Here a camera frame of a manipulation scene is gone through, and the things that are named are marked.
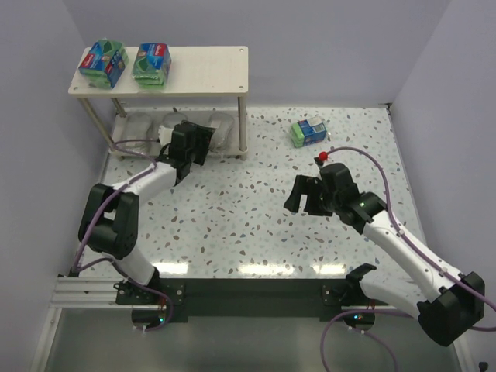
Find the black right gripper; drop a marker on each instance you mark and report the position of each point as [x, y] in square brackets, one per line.
[312, 196]

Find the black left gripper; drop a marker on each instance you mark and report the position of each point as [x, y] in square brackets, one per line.
[198, 140]

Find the silver sponge pack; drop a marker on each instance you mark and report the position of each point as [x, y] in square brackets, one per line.
[137, 134]
[222, 124]
[169, 121]

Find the green sponge pack barcode label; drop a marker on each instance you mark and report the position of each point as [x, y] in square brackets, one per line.
[308, 131]

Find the green sponge pack blue label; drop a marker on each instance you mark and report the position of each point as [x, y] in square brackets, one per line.
[152, 65]

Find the green sponge pack red logo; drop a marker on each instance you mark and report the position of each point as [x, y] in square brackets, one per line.
[104, 63]

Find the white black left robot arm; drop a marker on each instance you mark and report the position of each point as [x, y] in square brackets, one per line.
[110, 221]

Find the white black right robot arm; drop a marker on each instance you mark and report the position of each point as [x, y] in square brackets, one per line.
[449, 303]

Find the beige two-tier wooden shelf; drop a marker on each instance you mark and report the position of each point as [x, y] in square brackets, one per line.
[202, 80]

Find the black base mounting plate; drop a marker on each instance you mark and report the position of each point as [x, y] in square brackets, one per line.
[177, 300]

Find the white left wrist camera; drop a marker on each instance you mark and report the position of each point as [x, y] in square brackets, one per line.
[164, 135]

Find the aluminium frame rail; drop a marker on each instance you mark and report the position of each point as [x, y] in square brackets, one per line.
[84, 292]

